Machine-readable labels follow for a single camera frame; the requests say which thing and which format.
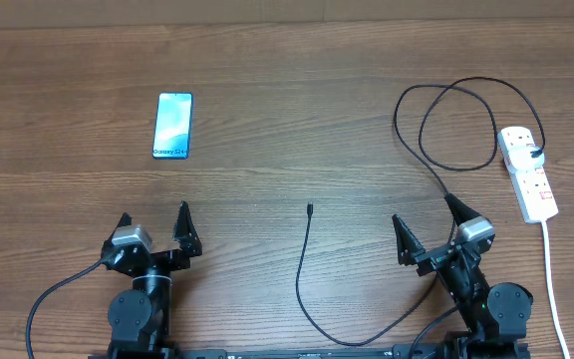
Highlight white power strip cord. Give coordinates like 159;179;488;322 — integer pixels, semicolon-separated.
541;220;571;359

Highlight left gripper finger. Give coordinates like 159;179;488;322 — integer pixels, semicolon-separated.
172;201;202;257
102;212;133;249

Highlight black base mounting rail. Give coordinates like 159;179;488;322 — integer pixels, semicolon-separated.
87;342;532;359

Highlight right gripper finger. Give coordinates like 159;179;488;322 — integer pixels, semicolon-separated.
444;192;480;226
392;214;426;265

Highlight blue Samsung Galaxy smartphone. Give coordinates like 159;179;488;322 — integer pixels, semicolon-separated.
152;92;193;160

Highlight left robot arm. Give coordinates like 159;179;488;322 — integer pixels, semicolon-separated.
101;201;202;358

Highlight white power strip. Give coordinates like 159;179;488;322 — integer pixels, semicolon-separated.
497;127;559;223

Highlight white charger plug adapter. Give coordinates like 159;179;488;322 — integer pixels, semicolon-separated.
505;146;545;174

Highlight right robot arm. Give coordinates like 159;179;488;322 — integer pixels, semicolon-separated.
392;193;533;359

